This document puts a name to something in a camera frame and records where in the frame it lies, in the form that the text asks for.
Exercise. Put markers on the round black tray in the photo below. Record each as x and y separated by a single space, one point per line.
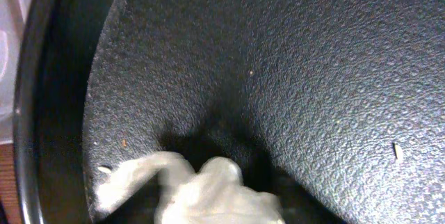
335 106

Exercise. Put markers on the white tissue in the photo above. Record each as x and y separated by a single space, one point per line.
214 194

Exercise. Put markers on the clear plastic bin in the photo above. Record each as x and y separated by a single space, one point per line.
13 15

